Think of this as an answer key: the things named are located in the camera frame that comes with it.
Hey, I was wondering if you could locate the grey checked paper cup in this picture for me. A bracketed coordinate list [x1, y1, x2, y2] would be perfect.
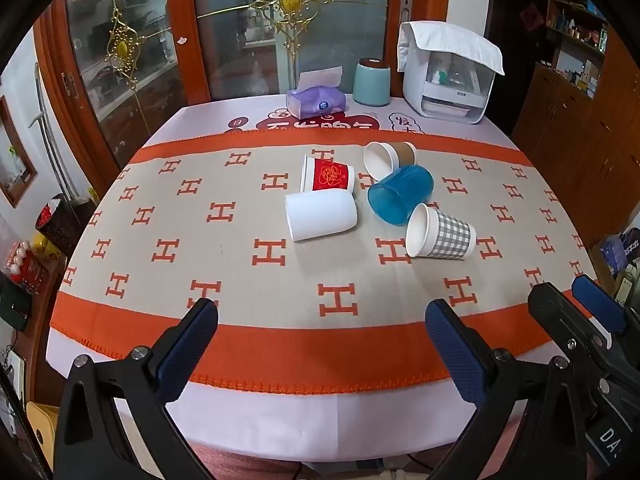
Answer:
[405, 203, 477, 261]

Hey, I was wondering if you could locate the wooden glass sliding door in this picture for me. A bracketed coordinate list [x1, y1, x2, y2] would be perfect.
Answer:
[192, 0, 452, 104]
[33, 0, 202, 183]

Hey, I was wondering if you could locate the wooden shelf cabinet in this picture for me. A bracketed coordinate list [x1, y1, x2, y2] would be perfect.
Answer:
[510, 0, 640, 263]

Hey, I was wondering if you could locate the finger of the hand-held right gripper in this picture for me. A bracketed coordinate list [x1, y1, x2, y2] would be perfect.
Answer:
[571, 275, 640, 376]
[528, 282, 640, 411]

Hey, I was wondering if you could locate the white countertop appliance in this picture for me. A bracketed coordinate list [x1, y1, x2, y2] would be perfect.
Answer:
[402, 50, 497, 125]

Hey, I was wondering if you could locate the yellow stool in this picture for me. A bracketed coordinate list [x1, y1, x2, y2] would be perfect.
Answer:
[25, 402, 59, 467]

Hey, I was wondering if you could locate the black woven basket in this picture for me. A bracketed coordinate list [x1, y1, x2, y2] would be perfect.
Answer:
[35, 192, 99, 257]

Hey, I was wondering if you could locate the red box with white balls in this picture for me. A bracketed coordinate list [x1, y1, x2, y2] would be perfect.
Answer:
[7, 240, 51, 294]

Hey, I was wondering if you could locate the blue translucent plastic cup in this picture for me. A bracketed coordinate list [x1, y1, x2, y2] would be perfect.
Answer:
[367, 164, 435, 226]

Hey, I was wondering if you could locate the white cloth cover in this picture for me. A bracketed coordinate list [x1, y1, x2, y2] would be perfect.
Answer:
[397, 20, 505, 76]

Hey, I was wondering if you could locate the teal canister with brown lid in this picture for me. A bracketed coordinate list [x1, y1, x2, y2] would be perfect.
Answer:
[352, 58, 392, 107]

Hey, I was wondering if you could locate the metal pole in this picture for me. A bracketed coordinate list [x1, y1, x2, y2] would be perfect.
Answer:
[32, 62, 82, 202]

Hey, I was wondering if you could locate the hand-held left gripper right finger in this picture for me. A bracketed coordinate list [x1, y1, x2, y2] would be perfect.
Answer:
[425, 299, 593, 480]

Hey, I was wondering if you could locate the red paper cup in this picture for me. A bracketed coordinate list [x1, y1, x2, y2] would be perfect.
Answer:
[300, 154, 357, 195]

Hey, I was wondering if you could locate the white printed tablecloth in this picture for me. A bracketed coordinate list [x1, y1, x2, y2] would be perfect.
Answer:
[45, 91, 524, 463]

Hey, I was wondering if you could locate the purple tissue pack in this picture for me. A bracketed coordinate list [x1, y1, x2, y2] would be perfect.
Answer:
[286, 66, 348, 119]

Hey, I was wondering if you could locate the gold door ornament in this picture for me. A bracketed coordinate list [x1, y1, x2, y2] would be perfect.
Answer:
[249, 0, 332, 69]
[102, 7, 147, 87]

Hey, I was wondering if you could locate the yellow jar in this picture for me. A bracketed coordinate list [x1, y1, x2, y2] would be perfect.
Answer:
[31, 232, 59, 261]

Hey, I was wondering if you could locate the wooden picture frame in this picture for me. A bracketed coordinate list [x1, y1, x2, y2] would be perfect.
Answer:
[0, 95, 39, 209]

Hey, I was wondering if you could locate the orange beige patterned blanket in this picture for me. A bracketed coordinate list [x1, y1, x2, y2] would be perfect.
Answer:
[49, 132, 601, 392]

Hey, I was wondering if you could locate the white cup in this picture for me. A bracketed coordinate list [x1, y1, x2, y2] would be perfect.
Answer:
[284, 190, 359, 243]

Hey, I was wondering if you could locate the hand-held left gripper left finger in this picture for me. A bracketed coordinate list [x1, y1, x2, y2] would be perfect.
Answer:
[54, 298, 219, 480]

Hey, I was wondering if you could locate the brown paper cup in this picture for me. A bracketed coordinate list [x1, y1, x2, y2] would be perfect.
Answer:
[363, 141, 418, 181]

